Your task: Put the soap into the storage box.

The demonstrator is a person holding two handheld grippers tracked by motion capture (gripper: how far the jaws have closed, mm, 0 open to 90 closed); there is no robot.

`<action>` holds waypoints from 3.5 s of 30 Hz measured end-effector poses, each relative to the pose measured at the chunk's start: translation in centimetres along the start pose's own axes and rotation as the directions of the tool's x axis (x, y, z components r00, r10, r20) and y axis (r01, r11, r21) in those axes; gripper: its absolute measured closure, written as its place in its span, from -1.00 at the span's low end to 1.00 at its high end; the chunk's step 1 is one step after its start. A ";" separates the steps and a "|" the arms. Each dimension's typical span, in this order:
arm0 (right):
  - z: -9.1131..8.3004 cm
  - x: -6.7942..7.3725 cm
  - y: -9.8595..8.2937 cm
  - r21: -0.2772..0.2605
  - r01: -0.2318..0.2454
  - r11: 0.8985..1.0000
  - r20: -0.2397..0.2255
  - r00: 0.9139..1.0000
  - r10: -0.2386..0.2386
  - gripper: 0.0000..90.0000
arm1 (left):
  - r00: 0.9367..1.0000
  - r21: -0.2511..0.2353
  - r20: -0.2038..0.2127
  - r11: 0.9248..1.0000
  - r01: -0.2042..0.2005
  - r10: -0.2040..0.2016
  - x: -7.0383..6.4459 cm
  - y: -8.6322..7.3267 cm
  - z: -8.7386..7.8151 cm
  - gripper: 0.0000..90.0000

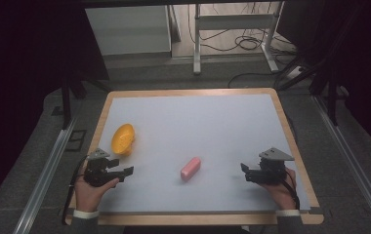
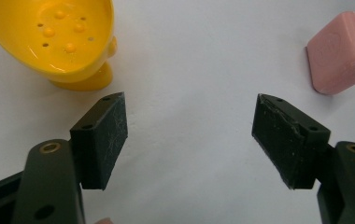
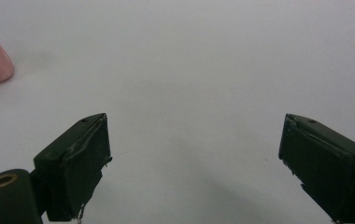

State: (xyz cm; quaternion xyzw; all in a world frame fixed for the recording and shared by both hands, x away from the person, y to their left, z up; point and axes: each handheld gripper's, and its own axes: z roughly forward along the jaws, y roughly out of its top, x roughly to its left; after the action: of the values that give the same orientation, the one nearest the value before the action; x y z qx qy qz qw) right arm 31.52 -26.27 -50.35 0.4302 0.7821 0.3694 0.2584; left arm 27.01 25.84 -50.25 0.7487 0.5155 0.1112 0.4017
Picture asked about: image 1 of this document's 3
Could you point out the white desk frame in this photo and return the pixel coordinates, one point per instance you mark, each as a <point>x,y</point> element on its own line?
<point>235,22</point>

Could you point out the white power strip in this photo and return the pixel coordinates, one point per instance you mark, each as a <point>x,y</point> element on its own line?
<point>296,72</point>

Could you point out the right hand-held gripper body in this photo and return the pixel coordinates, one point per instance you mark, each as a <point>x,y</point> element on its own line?
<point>273,169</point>

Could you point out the white table mat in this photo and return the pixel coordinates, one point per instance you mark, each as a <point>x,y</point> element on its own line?
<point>206,130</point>

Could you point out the white cabinet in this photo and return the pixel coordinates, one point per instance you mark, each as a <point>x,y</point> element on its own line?
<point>128,29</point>

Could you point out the black metal stand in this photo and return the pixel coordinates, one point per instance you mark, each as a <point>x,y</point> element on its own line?
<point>66,104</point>
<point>331,97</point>

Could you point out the person's right hand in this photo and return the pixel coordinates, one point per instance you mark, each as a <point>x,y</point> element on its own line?
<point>284,196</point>

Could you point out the yellow plastic soap dish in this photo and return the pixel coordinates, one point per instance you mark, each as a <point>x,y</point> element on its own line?
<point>122,139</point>

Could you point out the pink soap bar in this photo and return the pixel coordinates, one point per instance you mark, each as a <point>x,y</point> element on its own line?
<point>190,169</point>

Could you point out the person's left hand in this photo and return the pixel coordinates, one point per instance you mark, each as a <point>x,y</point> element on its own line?
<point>87,196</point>

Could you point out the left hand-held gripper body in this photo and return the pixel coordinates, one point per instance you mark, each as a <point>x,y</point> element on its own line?
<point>96,170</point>

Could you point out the aluminium rail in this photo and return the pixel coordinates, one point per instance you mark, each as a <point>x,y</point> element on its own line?
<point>43,182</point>
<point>352,162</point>

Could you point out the dark floor plate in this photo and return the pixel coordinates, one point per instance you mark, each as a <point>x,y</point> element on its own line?
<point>75,140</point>

